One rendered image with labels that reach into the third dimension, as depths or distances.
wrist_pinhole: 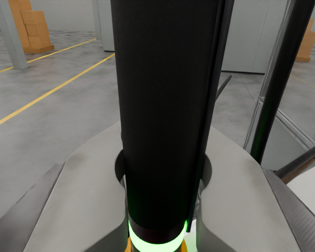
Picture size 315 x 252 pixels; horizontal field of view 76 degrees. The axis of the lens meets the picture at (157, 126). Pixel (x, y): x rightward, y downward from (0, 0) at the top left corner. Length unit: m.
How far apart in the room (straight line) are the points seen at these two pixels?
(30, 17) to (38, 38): 0.60
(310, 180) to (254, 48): 5.36
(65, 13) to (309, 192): 14.19
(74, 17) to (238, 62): 10.52
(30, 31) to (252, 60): 6.90
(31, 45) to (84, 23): 5.87
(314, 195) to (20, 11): 8.38
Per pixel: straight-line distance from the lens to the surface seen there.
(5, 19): 6.27
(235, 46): 5.71
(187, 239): 0.20
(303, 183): 0.55
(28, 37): 8.49
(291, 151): 1.30
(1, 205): 2.35
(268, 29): 5.81
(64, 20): 14.46
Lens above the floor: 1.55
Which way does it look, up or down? 31 degrees down
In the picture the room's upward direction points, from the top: 1 degrees clockwise
